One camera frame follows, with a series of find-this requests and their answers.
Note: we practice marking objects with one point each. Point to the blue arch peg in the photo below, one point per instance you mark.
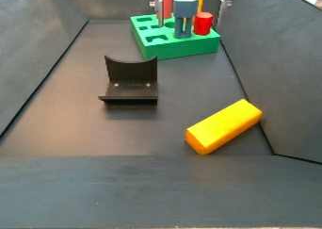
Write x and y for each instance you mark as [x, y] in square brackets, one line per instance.
[185, 11]

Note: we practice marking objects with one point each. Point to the red cylinder peg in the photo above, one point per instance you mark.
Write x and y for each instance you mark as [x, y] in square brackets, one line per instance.
[168, 2]

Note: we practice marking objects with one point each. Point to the red hexagon peg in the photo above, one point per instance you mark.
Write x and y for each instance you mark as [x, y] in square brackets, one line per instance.
[202, 23]

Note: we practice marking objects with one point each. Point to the black curved fixture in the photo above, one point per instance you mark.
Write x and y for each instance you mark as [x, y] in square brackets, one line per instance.
[133, 81]

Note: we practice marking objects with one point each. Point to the green foam shape board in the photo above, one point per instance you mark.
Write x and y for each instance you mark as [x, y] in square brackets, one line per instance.
[158, 43]

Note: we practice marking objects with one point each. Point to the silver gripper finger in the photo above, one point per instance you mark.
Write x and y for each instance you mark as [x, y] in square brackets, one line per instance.
[223, 8]
[157, 4]

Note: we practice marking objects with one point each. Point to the yellow rectangular block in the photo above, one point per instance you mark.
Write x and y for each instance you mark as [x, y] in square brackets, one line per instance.
[220, 128]

